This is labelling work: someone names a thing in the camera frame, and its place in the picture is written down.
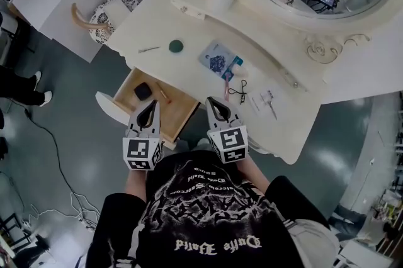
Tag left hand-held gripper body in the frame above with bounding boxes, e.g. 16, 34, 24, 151
122, 131, 164, 172

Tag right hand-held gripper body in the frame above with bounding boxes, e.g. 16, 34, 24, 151
206, 125, 251, 165

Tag wooden drawer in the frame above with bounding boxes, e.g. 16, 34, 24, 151
94, 66, 201, 151

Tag black metal eyelash curler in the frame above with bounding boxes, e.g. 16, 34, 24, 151
227, 79, 248, 105

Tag pink thin stick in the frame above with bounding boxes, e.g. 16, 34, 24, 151
154, 81, 173, 104

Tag black compact case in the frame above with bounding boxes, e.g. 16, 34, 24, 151
133, 81, 152, 102

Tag pink makeup brush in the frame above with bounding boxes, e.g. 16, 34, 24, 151
221, 66, 236, 102

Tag white cotton pad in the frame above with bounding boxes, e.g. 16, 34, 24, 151
230, 64, 249, 77

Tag green round lid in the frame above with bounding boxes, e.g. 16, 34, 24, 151
167, 38, 184, 53

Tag white dressing table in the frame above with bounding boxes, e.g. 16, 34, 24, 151
106, 0, 403, 166

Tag person's right forearm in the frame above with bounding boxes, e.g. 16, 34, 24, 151
234, 153, 272, 196

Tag person's left forearm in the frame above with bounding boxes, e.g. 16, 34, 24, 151
123, 167, 149, 203

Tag small scissors on card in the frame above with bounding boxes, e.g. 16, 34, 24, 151
246, 84, 286, 118

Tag blue printed packet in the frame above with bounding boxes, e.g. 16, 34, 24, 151
198, 39, 245, 81

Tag black printed t-shirt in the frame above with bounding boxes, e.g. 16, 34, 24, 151
89, 150, 332, 268

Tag white patterned stool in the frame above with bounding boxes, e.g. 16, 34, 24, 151
70, 0, 141, 46

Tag beige bag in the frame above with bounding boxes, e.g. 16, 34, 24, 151
286, 217, 341, 268

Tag oval white framed mirror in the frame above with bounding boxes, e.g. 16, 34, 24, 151
191, 0, 403, 65

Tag white cables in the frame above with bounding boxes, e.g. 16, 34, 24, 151
29, 191, 102, 230

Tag black cable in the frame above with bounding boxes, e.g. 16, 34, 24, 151
23, 106, 83, 199

